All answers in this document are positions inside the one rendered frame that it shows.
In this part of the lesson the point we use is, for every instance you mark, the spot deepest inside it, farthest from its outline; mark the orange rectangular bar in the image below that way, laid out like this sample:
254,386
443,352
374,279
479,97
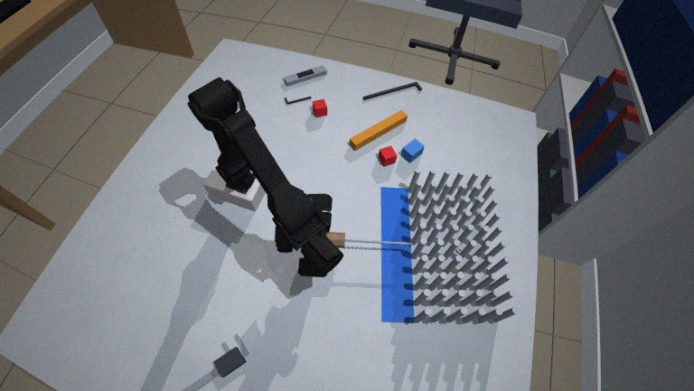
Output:
379,129

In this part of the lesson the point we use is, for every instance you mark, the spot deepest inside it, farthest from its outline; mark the blue flat strip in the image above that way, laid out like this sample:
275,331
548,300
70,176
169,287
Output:
396,270

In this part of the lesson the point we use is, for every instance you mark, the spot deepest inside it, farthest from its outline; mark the brown-handled metal rod tool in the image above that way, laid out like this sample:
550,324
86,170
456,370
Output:
339,240

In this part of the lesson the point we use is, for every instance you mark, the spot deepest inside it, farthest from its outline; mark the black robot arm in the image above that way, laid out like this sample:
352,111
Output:
241,151

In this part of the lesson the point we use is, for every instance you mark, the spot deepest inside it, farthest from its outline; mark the red cube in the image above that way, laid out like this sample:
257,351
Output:
387,156
319,108

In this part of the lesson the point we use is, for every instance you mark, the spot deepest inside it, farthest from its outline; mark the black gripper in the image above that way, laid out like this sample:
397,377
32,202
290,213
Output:
324,202

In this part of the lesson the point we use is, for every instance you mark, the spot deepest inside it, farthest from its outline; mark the blue cube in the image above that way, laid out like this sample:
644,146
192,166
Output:
412,150

